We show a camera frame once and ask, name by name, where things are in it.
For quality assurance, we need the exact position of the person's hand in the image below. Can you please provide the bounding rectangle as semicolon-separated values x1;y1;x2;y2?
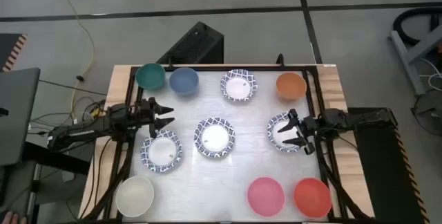
1;211;28;224

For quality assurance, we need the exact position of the black metal table frame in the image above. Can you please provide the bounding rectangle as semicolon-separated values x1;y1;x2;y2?
102;65;376;224

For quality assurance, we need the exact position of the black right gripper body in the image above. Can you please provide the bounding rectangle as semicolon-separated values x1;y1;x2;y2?
288;109;321;156

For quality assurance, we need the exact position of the teal plastic bowl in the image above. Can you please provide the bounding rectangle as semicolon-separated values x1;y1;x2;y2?
135;62;166;91

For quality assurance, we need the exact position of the grey flat panel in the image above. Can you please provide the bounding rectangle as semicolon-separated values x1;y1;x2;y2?
0;67;41;167

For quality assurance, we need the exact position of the pink plastic bowl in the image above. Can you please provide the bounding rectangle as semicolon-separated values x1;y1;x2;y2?
247;176;286;218

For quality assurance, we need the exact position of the black hazard-striped floor mat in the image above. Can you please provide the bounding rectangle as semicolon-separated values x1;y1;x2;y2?
0;32;28;73
347;106;430;224

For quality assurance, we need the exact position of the black box cabinet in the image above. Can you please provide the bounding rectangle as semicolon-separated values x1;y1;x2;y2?
156;21;225;66

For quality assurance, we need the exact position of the blue plastic bowl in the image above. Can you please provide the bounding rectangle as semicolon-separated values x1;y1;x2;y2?
169;66;200;97

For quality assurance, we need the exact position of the black hose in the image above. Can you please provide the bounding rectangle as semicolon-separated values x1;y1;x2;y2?
392;7;442;46

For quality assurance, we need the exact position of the blue patterned white bowl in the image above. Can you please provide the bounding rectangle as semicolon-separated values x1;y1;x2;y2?
140;129;184;174
193;117;236;159
220;68;258;102
267;112;305;153

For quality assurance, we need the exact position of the white plastic bowl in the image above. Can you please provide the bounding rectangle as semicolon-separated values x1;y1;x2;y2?
115;175;155;218

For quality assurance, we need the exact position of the red plastic bowl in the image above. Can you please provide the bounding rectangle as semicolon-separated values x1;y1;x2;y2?
293;177;333;219

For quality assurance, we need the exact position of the grey metal stand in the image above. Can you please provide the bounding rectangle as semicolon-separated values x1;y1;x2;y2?
389;25;442;96

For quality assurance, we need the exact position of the black cable bundle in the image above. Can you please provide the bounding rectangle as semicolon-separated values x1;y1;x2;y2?
316;146;372;222
82;137;136;220

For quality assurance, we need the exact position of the yellow cable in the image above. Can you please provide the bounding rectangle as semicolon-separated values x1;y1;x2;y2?
48;0;96;120

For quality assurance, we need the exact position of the orange plastic bowl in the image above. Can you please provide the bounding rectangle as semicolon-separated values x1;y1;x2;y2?
275;71;308;101

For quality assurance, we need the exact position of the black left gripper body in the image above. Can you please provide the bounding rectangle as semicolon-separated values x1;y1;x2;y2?
137;96;161;139

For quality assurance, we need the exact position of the white cable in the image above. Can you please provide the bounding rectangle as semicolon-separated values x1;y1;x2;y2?
418;57;442;92

